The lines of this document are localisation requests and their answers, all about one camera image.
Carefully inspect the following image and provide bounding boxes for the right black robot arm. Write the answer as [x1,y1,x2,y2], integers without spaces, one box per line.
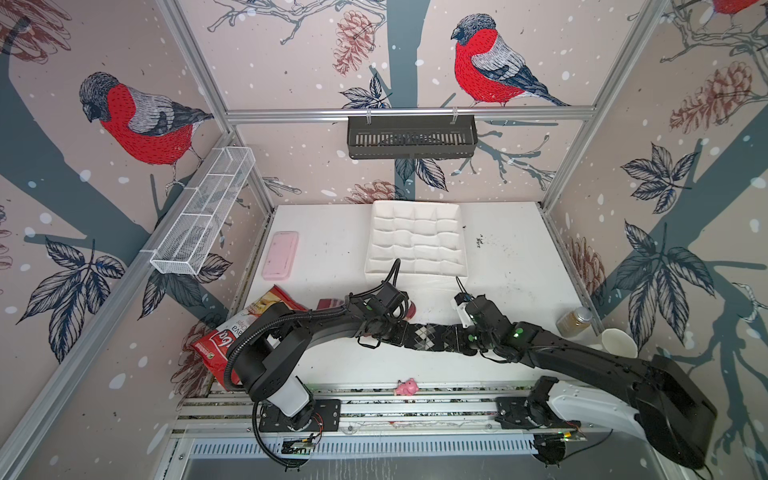
[453,293,717,470]

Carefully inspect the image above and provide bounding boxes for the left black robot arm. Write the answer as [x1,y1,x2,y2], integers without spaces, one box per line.
[221,282,410,426]

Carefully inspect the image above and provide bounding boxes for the beige maroon striped sock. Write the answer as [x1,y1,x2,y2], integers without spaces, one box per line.
[405,302,416,320]

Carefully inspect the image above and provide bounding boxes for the amber jar with lid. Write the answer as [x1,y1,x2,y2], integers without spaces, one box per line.
[556,307,594,338]

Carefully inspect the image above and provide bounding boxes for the small pink toy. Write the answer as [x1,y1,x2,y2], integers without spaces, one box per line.
[394,378,420,396]

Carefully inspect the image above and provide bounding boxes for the white compartment organizer tray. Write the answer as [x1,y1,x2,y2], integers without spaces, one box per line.
[364,200,469,279]

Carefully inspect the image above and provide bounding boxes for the pink rectangular case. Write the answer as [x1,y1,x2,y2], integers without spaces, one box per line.
[262,231,299,280]

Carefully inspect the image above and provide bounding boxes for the white paper cup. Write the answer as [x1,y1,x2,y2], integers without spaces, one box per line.
[599,328,638,358]

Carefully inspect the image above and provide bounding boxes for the red snack chip bag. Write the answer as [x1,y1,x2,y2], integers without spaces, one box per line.
[192,285,307,385]

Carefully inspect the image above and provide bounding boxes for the horizontal aluminium back bar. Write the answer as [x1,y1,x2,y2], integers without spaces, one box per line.
[225,106,597,125]

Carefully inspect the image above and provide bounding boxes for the aluminium front rail frame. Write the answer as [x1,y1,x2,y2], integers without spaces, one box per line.
[170,383,667,439]

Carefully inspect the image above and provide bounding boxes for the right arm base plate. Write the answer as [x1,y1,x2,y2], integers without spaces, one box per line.
[494,376,581,430]

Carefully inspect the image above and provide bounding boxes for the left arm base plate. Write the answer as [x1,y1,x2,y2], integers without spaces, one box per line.
[258,399,341,433]

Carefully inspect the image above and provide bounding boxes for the right black base cable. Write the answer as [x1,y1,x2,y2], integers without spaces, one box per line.
[533,419,614,466]

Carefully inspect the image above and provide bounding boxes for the black base cable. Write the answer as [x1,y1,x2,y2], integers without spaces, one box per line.
[533,419,614,466]
[250,400,313,470]

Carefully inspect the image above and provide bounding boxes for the left black base cable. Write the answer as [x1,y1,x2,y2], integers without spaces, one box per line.
[250,400,313,470]

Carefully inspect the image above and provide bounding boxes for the black hanging wall basket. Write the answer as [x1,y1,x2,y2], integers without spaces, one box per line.
[347,115,478,160]

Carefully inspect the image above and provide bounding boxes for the white wire mesh shelf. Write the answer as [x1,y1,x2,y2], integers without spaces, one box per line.
[150,146,255,275]

